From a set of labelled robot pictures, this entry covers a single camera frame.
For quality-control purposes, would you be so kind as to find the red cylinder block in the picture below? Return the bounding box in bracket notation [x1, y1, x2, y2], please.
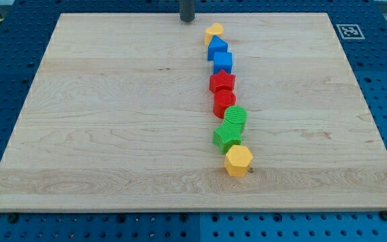
[213, 89, 237, 118]

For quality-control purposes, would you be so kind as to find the blue cube block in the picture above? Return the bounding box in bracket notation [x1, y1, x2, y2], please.
[213, 52, 232, 74]

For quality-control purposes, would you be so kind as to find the green star block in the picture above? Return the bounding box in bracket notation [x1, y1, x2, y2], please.
[212, 120, 243, 155]

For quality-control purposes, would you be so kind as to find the yellow hexagon block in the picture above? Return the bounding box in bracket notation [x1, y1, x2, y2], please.
[224, 145, 253, 177]

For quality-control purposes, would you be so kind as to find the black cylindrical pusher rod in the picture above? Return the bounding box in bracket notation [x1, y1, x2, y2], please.
[179, 0, 195, 23]

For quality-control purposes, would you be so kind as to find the green cylinder block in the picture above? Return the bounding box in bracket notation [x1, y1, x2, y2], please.
[224, 106, 247, 132]

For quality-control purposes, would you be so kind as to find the red star block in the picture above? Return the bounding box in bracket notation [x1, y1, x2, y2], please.
[209, 69, 236, 93]

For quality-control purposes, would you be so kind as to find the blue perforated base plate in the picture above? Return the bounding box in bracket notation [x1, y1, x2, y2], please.
[0, 0, 387, 241]

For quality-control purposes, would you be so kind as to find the light wooden board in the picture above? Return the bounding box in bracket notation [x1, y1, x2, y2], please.
[0, 13, 387, 213]

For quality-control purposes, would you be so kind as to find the white fiducial marker tag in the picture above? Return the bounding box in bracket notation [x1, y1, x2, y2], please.
[336, 24, 365, 40]

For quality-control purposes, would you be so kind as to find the blue triangle block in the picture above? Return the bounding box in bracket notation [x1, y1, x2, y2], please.
[207, 36, 228, 61]

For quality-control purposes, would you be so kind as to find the yellow heart block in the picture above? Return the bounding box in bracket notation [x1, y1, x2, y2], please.
[204, 23, 224, 46]

